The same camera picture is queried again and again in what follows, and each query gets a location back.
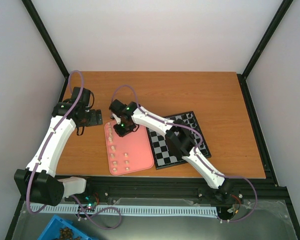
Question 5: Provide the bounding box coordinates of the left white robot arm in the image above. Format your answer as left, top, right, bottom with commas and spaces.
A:
14, 87, 102, 206

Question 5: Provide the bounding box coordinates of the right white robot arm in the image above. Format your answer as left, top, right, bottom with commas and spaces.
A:
109, 99, 232, 203

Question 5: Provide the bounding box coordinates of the left controller board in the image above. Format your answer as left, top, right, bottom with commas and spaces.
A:
84, 192, 99, 210

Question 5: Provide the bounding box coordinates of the controller board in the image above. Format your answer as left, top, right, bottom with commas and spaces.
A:
227, 194, 242, 217
84, 192, 99, 210

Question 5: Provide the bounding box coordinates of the right controller board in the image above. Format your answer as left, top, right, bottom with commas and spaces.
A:
227, 194, 242, 217

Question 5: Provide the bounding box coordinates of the pink plastic tray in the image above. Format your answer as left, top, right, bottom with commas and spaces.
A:
104, 121, 154, 176

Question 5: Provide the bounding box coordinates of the black white chessboard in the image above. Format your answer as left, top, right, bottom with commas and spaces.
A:
146, 111, 212, 170

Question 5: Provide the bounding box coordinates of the blue plastic bin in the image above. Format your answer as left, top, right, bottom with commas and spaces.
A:
37, 215, 97, 240

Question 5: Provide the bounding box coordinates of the light blue cable duct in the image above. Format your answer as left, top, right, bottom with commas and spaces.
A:
41, 203, 218, 218

